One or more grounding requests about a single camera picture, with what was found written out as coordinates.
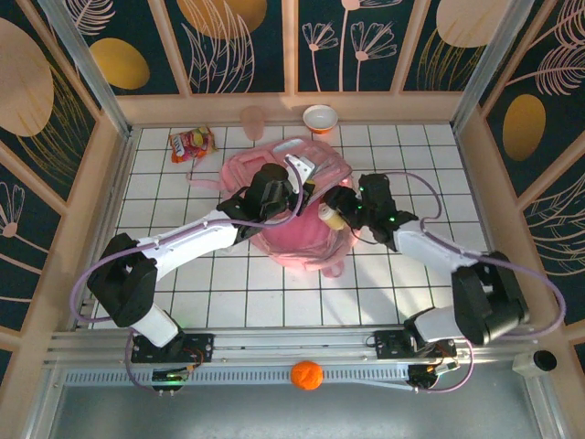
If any yellow white glue bottle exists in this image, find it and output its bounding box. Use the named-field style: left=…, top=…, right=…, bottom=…
left=318, top=205, right=345, bottom=230

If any pink backpack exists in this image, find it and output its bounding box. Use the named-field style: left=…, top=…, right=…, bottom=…
left=185, top=137, right=357, bottom=279

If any white orange bowl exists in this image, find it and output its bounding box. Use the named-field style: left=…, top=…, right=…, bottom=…
left=303, top=103, right=339, bottom=136

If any pink plastic cup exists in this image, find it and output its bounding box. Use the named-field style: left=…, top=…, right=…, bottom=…
left=240, top=105, right=266, bottom=141

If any orange snack bag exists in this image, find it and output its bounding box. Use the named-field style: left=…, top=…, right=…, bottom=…
left=167, top=127, right=219, bottom=165

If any right small control board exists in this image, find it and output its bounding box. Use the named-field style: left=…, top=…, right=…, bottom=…
left=408, top=363, right=458, bottom=390

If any small control board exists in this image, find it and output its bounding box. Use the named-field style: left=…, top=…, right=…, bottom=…
left=408, top=363, right=458, bottom=390
left=151, top=369, right=188, bottom=392

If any orange ball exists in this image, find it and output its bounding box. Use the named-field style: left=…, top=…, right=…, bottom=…
left=290, top=359, right=324, bottom=392

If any left small control board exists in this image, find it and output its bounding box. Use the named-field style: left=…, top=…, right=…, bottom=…
left=151, top=369, right=188, bottom=392

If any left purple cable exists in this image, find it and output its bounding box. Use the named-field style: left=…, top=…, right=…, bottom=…
left=72, top=173, right=307, bottom=394

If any purple cable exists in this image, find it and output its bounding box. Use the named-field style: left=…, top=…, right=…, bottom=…
left=383, top=171, right=567, bottom=394
left=72, top=173, right=307, bottom=394

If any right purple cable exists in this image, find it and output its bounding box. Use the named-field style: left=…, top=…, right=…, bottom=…
left=383, top=171, right=567, bottom=394

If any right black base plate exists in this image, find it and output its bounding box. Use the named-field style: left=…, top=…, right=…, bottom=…
left=374, top=328, right=458, bottom=362

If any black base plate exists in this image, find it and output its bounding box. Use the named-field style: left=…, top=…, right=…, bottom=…
left=131, top=333, right=215, bottom=365
left=374, top=328, right=458, bottom=362

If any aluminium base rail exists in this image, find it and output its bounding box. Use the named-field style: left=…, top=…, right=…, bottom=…
left=43, top=325, right=536, bottom=367

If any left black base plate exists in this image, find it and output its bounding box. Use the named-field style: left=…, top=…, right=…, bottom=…
left=131, top=333, right=215, bottom=365

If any aluminium corner post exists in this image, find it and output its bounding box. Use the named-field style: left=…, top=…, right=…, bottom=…
left=450, top=0, right=536, bottom=132
left=38, top=0, right=134, bottom=138

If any slotted grey cable duct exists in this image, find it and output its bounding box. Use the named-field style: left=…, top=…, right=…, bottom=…
left=61, top=364, right=415, bottom=390

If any beige small camera device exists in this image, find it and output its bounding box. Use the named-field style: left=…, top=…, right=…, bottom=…
left=511, top=349, right=558, bottom=379

